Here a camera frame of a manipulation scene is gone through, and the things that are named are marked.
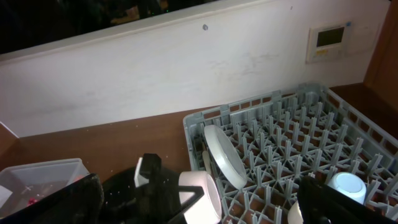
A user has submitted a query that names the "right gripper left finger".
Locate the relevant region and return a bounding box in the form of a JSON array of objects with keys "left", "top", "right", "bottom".
[{"left": 1, "top": 174, "right": 104, "bottom": 224}]

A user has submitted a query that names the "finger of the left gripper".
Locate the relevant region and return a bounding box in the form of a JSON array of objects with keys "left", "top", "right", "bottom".
[{"left": 167, "top": 186, "right": 204, "bottom": 224}]

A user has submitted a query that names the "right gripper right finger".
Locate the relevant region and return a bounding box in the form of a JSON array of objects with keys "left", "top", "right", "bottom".
[{"left": 297, "top": 176, "right": 395, "bottom": 224}]

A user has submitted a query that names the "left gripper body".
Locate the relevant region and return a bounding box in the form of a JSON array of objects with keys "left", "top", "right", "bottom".
[{"left": 102, "top": 152, "right": 181, "bottom": 224}]

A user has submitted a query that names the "pink bowl with scraps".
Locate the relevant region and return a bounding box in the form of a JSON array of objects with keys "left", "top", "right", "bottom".
[{"left": 178, "top": 171, "right": 222, "bottom": 224}]

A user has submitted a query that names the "white plastic fork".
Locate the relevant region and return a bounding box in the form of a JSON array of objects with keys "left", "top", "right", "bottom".
[{"left": 202, "top": 150, "right": 212, "bottom": 175}]

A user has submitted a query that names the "red snack wrapper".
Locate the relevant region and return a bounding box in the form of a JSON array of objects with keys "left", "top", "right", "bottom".
[{"left": 27, "top": 198, "right": 38, "bottom": 206}]

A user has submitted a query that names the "white round plate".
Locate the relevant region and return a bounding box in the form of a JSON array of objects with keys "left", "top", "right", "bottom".
[{"left": 204, "top": 125, "right": 248, "bottom": 190}]

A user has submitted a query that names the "white cup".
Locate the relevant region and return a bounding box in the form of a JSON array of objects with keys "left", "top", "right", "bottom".
[{"left": 287, "top": 201, "right": 303, "bottom": 224}]

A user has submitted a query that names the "grey dishwasher rack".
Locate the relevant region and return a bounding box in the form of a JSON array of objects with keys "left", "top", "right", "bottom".
[{"left": 183, "top": 84, "right": 397, "bottom": 223}]

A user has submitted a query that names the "round black serving tray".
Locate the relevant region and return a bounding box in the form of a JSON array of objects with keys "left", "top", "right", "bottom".
[{"left": 98, "top": 167, "right": 181, "bottom": 223}]

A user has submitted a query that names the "light blue cup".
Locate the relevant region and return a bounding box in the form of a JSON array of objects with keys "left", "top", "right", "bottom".
[{"left": 328, "top": 172, "right": 367, "bottom": 205}]

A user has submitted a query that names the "clear plastic bin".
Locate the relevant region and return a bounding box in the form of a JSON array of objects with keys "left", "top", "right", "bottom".
[{"left": 1, "top": 158, "right": 89, "bottom": 218}]

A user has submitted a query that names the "wall thermostat panel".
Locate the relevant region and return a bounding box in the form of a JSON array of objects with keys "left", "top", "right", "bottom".
[{"left": 306, "top": 21, "right": 352, "bottom": 63}]

